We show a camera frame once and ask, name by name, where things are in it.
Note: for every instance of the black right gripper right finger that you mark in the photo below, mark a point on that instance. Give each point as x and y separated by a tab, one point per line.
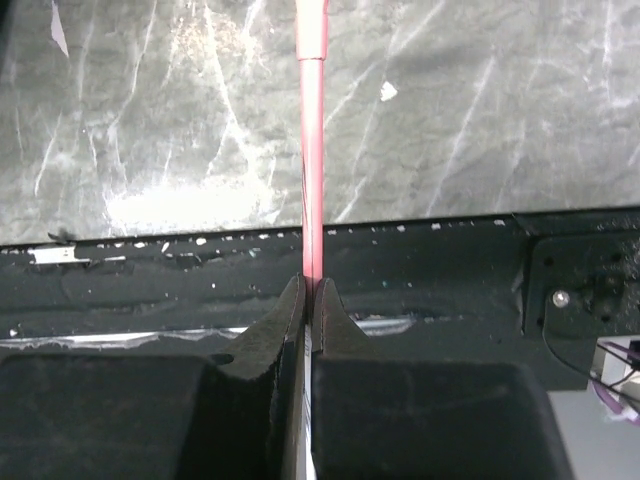
374	418

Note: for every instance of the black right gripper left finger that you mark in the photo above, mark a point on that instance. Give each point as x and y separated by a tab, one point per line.
234	414

